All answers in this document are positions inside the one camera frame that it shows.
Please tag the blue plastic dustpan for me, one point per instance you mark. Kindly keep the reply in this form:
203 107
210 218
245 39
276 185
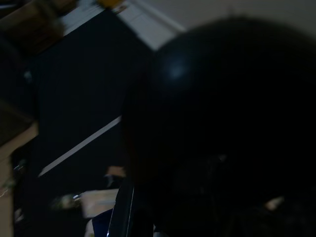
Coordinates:
123 212

